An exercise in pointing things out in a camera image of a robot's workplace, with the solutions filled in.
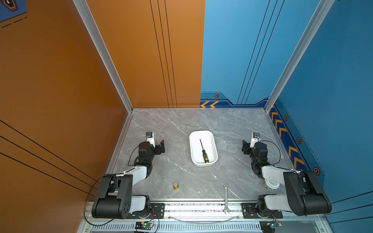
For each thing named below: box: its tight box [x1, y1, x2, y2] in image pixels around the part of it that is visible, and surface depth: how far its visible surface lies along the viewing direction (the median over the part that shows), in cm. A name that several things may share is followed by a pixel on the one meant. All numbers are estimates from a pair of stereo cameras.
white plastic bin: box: [189, 130, 219, 167], surface depth 98 cm
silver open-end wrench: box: [222, 183, 231, 215], surface depth 79 cm
